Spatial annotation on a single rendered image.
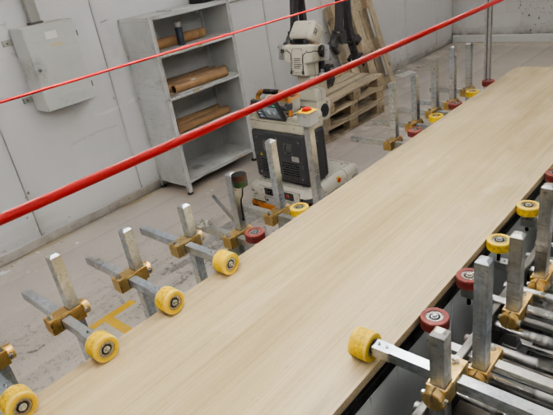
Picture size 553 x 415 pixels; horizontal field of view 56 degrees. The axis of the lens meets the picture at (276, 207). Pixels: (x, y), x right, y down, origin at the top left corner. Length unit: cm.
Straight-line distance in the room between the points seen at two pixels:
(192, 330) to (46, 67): 300
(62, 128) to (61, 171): 35
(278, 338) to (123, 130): 361
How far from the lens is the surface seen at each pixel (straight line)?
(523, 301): 171
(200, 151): 544
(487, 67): 420
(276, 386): 140
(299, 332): 155
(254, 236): 204
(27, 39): 425
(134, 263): 187
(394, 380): 159
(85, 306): 182
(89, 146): 475
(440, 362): 123
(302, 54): 398
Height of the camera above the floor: 188
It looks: 26 degrees down
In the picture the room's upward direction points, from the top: 9 degrees counter-clockwise
